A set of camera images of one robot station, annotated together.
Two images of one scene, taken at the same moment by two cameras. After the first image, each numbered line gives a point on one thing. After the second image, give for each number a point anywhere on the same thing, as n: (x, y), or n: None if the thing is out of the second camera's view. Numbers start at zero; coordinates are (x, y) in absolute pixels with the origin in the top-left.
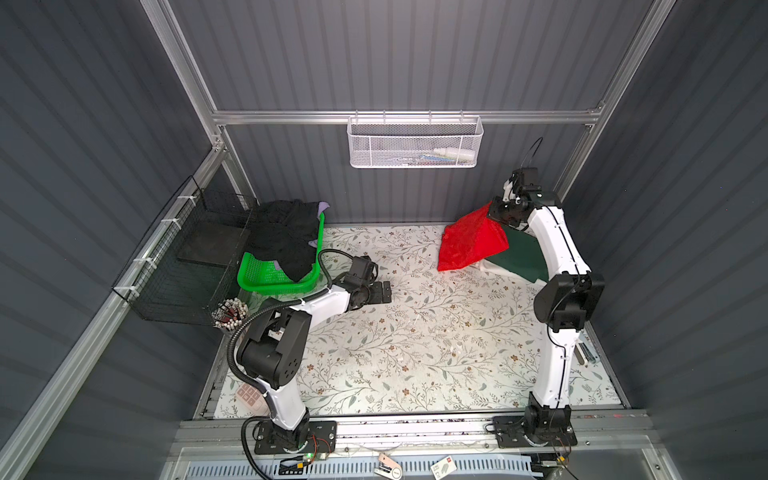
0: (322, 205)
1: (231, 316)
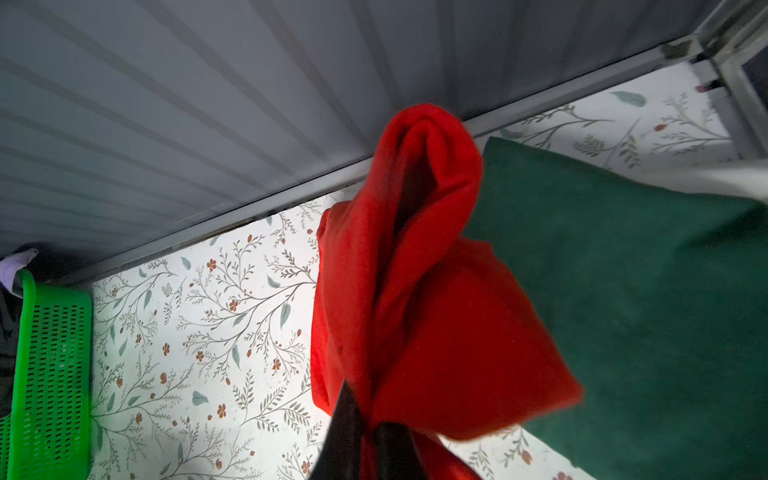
0: (10, 264)
1: None
